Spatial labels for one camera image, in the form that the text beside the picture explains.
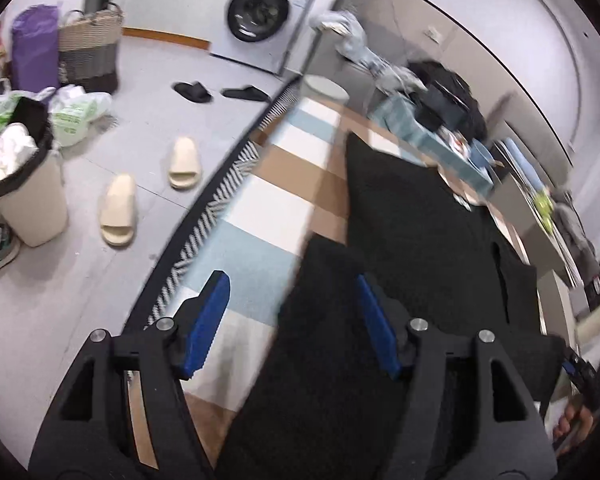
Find black slipper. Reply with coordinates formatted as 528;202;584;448
221;85;271;102
174;81;214;105

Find woven laundry basket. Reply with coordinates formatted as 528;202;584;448
57;2;125;95

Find pile of light clothes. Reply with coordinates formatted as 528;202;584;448
310;9;421;92

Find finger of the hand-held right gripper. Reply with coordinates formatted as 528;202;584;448
561;346;593;391

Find beige trash bin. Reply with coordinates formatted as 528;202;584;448
0;97;70;248

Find beige slipper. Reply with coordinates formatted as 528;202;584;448
99;174;138;247
167;136;202;191

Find green toy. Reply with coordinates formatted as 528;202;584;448
534;187;556;233

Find black case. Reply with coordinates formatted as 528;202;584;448
417;85;456;131

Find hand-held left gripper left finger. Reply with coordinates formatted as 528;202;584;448
27;270;231;480

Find light blue rolled mat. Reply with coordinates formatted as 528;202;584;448
495;137;543;196

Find grey garment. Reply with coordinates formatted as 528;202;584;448
552;190;598;281

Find white washing machine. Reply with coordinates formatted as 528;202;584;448
209;0;323;76

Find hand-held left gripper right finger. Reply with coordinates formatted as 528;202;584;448
356;274;561;480

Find checkered blanket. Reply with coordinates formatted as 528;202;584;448
125;77;531;471

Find black shorts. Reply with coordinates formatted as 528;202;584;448
215;130;566;480

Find white round stool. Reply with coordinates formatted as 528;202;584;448
300;74;350;102

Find person's right hand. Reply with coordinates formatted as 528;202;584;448
552;402;596;443

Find table with teal checkered cloth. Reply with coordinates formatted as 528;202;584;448
370;95;496;196

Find purple bag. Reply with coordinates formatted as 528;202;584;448
11;4;61;92

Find black backpack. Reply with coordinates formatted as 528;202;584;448
407;60;488;141

